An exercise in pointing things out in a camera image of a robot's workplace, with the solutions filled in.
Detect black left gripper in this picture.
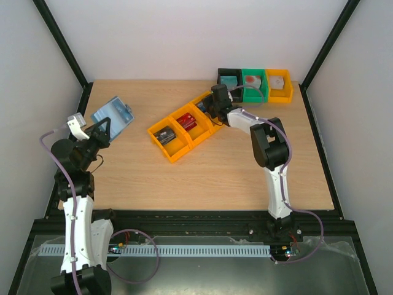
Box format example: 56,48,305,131
78,117,111,171

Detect blue credit card stack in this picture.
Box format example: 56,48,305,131
197,104,206,113

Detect blue card holder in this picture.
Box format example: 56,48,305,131
90,96,134,143

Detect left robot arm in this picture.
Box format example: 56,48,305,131
50,113,114,294

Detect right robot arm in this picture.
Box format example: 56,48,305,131
202,84,293,241

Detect yellow bin with blue cards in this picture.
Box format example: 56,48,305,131
191,91,224,134

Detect teal card deck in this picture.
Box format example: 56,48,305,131
220,76,238,89

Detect yellow bin with red cards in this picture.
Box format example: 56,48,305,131
170,103,212,148

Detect red credit card stack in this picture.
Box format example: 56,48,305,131
176,112,197,131

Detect grey card deck in green bin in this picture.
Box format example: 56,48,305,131
244,75,262,89

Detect black credit card stack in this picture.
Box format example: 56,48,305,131
154,126,176,146

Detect black storage bin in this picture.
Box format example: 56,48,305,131
217,68,243,103

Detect green storage bin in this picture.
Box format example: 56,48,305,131
242,69,268,103

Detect orange storage bin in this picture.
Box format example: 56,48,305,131
265,69,294,103

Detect grey deck in orange bin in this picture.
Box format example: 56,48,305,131
269,76,285,90

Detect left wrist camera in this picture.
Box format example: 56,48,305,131
67,112,90,141

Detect black frame post left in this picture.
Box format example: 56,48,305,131
32,0,93,92

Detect black frame post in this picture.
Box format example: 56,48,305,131
300,0,360,92
32,0,93,92

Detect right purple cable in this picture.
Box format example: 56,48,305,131
228,85,325,266

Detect light blue cable duct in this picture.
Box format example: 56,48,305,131
36,243,272,258

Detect black frame post right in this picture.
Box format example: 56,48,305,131
300,0,360,92

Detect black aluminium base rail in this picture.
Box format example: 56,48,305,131
29,210,359,243

